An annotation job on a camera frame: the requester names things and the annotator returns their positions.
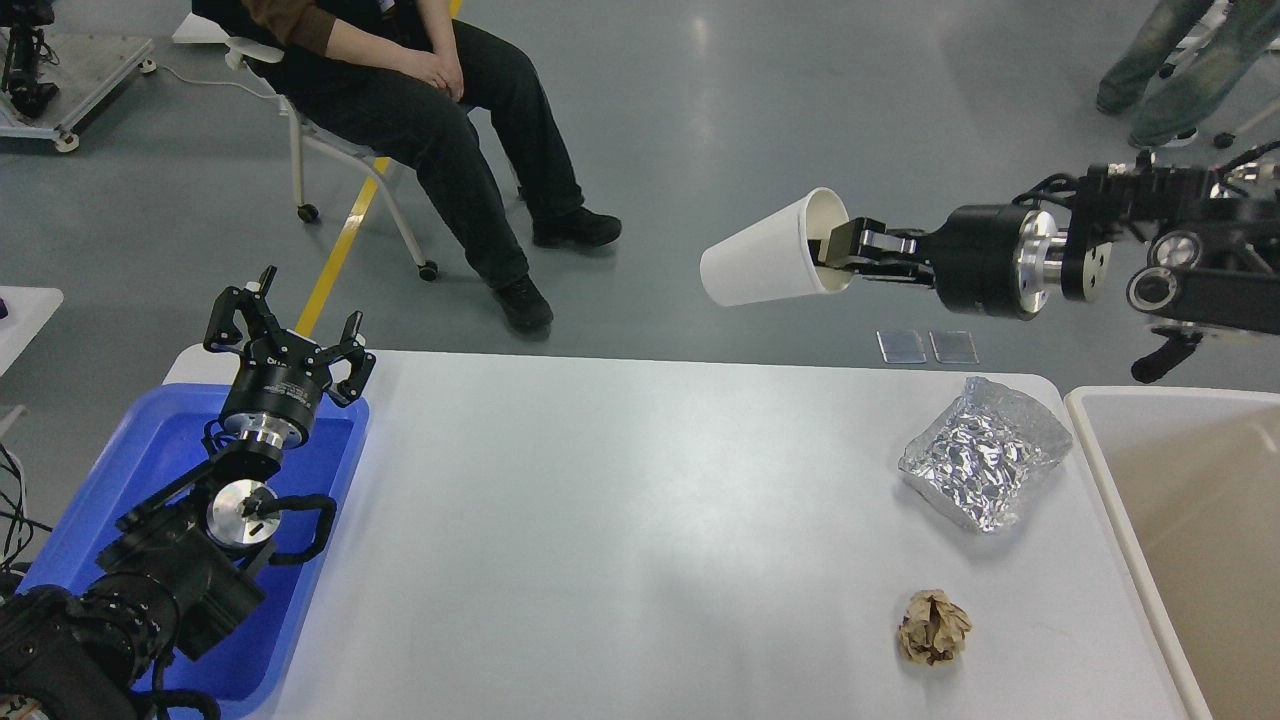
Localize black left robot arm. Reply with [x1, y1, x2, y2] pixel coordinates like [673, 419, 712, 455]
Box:
[3, 266, 376, 719]

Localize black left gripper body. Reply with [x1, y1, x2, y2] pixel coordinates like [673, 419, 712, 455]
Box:
[219, 337, 332, 447]

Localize white flat board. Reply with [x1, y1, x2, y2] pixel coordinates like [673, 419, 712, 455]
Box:
[172, 13, 229, 45]

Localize crumpled silver foil bag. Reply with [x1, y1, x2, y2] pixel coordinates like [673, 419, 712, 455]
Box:
[897, 375, 1074, 534]

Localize white office chair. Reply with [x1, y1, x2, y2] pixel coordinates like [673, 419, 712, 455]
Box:
[224, 36, 440, 282]

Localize white paper cup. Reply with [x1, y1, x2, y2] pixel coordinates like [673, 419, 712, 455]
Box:
[699, 187, 852, 307]

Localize metal floor plate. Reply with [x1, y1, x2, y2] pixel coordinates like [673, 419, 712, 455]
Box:
[876, 331, 928, 365]
[928, 331, 980, 365]

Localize black cables at left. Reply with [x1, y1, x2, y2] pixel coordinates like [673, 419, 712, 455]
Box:
[0, 439, 51, 571]

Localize white side table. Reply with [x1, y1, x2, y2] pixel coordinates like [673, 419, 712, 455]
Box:
[1, 286, 65, 375]

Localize white power adapter cable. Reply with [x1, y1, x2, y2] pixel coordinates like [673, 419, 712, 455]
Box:
[140, 61, 271, 101]

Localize beige plastic bin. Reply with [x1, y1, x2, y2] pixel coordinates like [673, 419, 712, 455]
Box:
[1065, 386, 1279, 719]

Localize left metal floor plate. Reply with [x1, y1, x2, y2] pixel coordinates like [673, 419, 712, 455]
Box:
[876, 331, 928, 365]

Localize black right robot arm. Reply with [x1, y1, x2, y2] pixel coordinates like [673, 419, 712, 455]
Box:
[801, 141, 1279, 384]

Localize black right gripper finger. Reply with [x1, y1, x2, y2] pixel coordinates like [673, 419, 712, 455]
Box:
[808, 217, 919, 263]
[815, 255, 936, 290]

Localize standing person in jeans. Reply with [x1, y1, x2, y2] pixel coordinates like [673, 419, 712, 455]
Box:
[1094, 1, 1279, 149]

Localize crumpled brown paper ball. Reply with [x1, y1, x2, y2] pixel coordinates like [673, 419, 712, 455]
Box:
[897, 589, 973, 666]

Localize white chair leg with caster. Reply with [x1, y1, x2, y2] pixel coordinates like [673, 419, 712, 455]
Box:
[1212, 97, 1280, 150]

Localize seated person in black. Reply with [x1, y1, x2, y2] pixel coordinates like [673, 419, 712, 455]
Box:
[192, 1, 621, 333]

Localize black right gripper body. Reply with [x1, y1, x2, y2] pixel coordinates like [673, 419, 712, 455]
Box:
[915, 205, 1065, 322]

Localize right metal floor plate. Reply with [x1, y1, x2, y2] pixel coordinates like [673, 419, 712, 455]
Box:
[928, 331, 980, 365]

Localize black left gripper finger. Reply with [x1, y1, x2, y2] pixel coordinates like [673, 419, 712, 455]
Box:
[317, 311, 378, 407]
[204, 266, 283, 354]

